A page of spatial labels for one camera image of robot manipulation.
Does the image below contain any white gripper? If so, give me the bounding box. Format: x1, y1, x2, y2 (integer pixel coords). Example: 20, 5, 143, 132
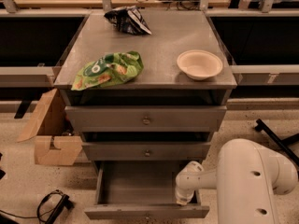
175, 161, 217, 205

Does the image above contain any grey top drawer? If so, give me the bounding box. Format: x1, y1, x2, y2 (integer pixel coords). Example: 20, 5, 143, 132
65, 105, 226, 133

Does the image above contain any grey drawer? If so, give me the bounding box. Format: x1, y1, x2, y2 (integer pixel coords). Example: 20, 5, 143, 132
65, 105, 226, 133
82, 141, 210, 161
85, 161, 209, 219

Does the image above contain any white paper bowl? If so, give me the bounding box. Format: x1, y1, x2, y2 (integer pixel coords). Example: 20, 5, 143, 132
177, 49, 223, 80

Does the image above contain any black stand leg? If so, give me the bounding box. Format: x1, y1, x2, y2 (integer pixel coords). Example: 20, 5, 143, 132
254, 119, 299, 174

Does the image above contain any grey drawer cabinet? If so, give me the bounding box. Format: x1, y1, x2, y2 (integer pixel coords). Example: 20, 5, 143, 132
53, 9, 238, 183

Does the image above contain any green chip bag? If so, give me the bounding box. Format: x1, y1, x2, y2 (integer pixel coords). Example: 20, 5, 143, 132
71, 51, 144, 91

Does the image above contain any grey bottom drawer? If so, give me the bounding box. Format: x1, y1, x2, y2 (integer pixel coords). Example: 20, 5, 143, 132
85, 161, 209, 219

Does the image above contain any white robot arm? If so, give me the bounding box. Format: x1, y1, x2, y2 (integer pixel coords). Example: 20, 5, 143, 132
175, 139, 298, 224

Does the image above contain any grey middle drawer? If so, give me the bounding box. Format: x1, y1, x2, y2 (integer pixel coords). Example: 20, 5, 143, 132
82, 141, 210, 161

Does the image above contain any brown cardboard box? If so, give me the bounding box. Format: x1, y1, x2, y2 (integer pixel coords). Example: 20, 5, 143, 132
17, 89, 82, 166

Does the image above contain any black crumpled snack bag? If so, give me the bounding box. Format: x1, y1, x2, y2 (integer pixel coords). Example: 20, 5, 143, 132
104, 6, 151, 35

